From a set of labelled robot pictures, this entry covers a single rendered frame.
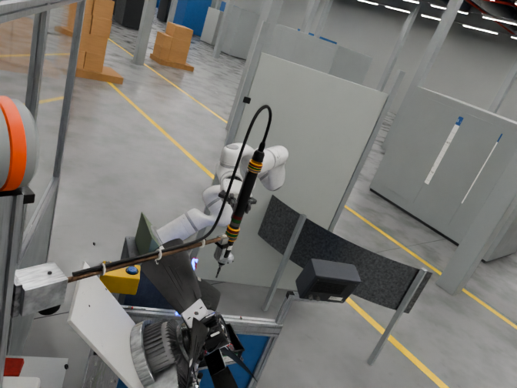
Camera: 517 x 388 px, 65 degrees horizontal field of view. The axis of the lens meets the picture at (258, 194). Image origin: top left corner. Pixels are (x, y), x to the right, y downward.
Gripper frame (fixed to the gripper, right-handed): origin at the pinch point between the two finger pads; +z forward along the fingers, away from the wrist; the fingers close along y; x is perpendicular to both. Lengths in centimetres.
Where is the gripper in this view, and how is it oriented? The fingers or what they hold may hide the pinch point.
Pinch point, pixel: (240, 205)
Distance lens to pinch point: 133.1
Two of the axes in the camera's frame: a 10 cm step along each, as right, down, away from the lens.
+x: 3.2, -8.7, -3.8
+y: -9.2, -1.9, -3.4
